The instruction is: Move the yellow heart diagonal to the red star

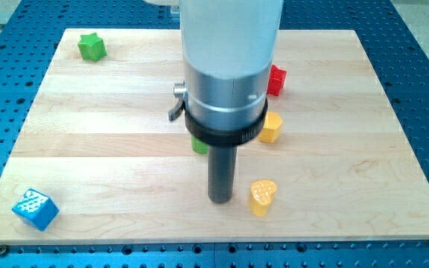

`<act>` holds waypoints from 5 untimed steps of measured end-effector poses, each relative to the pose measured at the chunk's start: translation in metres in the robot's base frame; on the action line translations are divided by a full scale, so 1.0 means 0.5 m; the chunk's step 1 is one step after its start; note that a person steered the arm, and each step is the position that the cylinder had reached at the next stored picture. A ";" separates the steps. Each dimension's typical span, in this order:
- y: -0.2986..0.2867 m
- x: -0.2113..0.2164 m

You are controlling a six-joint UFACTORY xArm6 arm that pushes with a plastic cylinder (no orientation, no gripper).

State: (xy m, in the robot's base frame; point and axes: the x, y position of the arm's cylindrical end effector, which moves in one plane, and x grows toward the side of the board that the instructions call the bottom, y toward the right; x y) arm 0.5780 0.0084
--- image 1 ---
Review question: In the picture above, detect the yellow heart block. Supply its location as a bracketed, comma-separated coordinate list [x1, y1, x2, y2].
[249, 179, 277, 217]

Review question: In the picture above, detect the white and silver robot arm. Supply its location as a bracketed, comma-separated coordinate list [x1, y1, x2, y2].
[179, 0, 283, 147]

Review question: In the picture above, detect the green block behind arm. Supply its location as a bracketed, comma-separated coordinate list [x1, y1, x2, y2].
[191, 135, 209, 154]

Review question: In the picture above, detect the red star block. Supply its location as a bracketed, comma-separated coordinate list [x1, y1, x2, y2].
[267, 65, 287, 96]

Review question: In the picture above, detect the green star block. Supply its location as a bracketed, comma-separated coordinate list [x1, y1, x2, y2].
[77, 33, 107, 62]

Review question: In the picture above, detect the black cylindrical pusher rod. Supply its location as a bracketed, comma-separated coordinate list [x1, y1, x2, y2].
[208, 146, 237, 204]

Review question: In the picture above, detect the yellow hexagon block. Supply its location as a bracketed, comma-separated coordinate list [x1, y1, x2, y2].
[258, 112, 283, 143]

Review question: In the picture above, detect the light wooden board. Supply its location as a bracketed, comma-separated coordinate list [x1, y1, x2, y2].
[0, 29, 429, 245]

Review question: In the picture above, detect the blue cube block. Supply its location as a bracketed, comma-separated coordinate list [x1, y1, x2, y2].
[11, 188, 60, 232]

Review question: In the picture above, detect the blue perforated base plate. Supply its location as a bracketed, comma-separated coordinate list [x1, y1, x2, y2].
[0, 1, 429, 267]

